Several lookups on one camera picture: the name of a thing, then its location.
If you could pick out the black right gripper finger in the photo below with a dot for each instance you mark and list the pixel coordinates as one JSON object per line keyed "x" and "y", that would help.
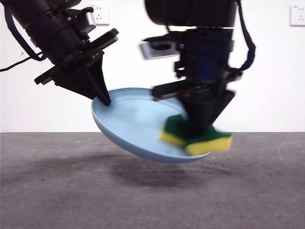
{"x": 215, "y": 107}
{"x": 195, "y": 112}

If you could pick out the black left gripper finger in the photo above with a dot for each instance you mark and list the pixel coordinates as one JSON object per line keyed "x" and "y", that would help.
{"x": 78, "y": 82}
{"x": 101, "y": 78}

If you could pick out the yellow sponge with green scourer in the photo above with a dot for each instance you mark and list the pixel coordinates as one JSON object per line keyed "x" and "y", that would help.
{"x": 205, "y": 148}

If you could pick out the light blue round plate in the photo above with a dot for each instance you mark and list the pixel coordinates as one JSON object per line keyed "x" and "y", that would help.
{"x": 133, "y": 124}

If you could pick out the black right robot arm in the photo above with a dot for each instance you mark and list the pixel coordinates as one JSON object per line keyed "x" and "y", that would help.
{"x": 190, "y": 12}

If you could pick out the pale grey left wrist camera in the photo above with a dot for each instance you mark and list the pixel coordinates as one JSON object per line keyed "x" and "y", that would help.
{"x": 90, "y": 19}

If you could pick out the pale grey wrist camera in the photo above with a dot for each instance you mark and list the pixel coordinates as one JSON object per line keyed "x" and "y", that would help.
{"x": 90, "y": 19}
{"x": 155, "y": 53}

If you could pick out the white wall socket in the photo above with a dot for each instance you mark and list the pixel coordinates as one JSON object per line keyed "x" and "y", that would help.
{"x": 297, "y": 16}
{"x": 103, "y": 14}

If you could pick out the pale grey right wrist camera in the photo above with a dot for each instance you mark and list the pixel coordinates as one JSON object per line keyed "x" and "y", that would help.
{"x": 155, "y": 53}

